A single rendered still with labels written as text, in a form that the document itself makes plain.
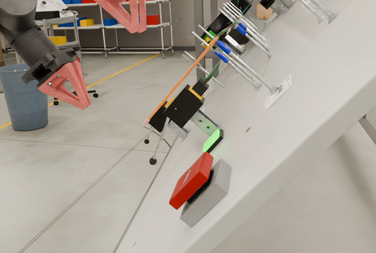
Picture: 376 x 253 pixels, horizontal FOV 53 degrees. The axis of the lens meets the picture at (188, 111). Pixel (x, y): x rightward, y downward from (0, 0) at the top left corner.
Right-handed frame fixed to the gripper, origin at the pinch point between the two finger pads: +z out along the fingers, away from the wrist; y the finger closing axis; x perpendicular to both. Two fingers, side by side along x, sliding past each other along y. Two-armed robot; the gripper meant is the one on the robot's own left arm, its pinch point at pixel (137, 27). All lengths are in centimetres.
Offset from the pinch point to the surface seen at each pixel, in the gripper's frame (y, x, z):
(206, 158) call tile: -24.2, -5.8, 17.3
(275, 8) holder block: 59, -29, 7
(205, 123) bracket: -0.6, -3.6, 18.8
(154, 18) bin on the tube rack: 688, 105, -69
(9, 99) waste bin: 288, 208, -20
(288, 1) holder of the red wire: 50, -31, 7
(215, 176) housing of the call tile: -26.2, -6.2, 18.8
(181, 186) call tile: -26.0, -2.5, 18.5
